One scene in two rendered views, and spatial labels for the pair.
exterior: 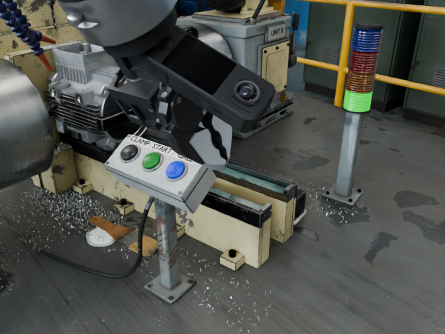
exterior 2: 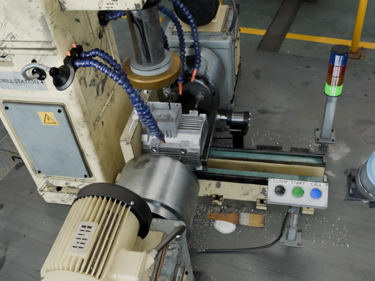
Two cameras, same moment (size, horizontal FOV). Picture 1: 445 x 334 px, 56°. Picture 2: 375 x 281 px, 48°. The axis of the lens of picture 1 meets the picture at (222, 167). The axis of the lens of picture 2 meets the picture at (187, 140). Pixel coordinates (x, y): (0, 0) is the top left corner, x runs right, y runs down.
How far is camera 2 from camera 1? 0.93 m
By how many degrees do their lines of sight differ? 23
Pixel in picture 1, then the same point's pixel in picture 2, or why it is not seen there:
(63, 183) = not seen: hidden behind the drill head
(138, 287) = (276, 246)
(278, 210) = (318, 172)
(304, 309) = (359, 220)
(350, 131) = (331, 105)
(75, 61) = (166, 126)
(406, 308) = not seen: outside the picture
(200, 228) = not seen: hidden behind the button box
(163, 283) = (289, 238)
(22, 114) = (192, 187)
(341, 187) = (325, 134)
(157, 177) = (306, 199)
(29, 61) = (135, 137)
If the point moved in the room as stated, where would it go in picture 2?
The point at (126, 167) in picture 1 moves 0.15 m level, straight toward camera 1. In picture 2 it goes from (283, 199) to (327, 231)
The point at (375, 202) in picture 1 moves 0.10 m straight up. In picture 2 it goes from (345, 135) to (349, 117)
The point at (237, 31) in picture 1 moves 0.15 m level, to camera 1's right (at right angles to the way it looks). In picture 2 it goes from (222, 44) to (254, 33)
